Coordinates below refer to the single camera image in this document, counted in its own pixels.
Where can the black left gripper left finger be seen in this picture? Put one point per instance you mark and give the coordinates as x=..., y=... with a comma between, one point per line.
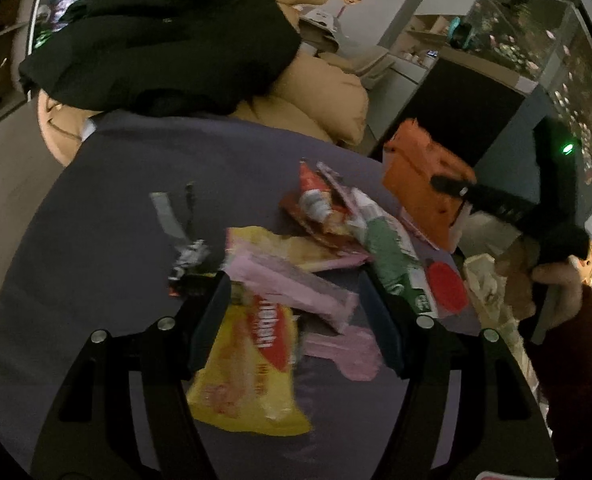
x=89, y=432

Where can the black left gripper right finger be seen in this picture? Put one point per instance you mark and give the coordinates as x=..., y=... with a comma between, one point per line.
x=467, y=411

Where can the orange snack bag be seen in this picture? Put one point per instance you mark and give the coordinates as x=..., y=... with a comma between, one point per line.
x=411, y=159

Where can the yellow red snack bag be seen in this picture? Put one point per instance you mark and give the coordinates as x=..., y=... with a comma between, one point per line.
x=247, y=383

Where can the green white snack packet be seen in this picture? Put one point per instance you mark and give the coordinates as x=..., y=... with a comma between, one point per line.
x=395, y=261

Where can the pink plastic wrapper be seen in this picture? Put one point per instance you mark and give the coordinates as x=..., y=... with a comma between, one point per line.
x=351, y=348

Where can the red brown snack wrapper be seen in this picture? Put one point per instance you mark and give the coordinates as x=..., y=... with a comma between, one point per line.
x=326, y=209

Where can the person right hand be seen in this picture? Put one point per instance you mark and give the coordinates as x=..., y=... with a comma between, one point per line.
x=551, y=290

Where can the yellow cartoon toy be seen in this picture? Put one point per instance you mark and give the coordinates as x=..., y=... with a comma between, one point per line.
x=584, y=266

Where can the red pink plastic cup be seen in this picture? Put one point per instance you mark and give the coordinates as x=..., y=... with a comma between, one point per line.
x=447, y=287

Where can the glass fish tank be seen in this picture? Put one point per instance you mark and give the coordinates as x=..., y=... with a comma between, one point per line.
x=545, y=42

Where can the purple table cloth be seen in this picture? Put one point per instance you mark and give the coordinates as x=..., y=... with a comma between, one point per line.
x=94, y=256

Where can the tan cushioned chair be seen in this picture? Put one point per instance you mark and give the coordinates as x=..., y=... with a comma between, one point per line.
x=311, y=97

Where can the white refrigerator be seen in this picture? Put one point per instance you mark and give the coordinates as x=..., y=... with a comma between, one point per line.
x=371, y=5

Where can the black jacket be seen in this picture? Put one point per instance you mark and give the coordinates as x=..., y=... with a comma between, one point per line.
x=160, y=58

